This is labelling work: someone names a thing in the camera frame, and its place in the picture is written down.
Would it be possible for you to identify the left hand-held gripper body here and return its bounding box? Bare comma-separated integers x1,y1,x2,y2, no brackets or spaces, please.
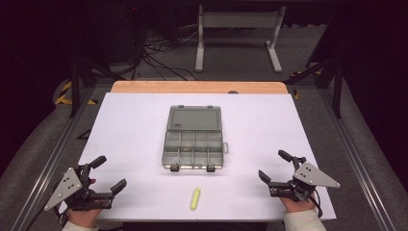
43,163,115,212

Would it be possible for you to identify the black metal stand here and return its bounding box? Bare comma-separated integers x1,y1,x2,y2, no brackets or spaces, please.
67,28,127,118
283,28,345,120

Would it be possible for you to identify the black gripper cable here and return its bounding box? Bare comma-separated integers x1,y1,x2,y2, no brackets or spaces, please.
307,188,324,218

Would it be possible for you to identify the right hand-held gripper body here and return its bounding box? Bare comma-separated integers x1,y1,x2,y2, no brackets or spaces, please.
268,155,342,203

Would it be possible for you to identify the white table sheet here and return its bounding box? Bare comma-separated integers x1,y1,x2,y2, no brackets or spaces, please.
59,92,338,223

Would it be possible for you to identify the bundle of black floor cables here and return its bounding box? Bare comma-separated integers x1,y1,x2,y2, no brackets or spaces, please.
127,18,200,82

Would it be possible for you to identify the wooden table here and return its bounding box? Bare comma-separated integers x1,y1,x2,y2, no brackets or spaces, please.
110,80,289,95

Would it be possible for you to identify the small yellow plastic stick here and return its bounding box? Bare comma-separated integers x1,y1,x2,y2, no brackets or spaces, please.
190,187,202,212

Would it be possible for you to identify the aluminium floor rail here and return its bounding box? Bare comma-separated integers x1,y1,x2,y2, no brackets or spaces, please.
9,86,99,231
318,88,400,231

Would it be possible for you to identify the white metal desk frame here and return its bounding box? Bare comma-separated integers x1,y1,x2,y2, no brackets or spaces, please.
194,4,288,74

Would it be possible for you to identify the person's left hand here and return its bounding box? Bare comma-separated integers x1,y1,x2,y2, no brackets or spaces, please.
66,178,103,229

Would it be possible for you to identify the yellow black floor tape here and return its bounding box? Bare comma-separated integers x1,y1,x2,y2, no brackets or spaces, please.
289,67,322,100
53,80,98,106

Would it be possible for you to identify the clear plastic compartment box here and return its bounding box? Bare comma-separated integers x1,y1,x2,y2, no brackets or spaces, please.
161,104,230,173

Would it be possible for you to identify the person's right hand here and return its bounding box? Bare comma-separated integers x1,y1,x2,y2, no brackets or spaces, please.
279,192,318,214

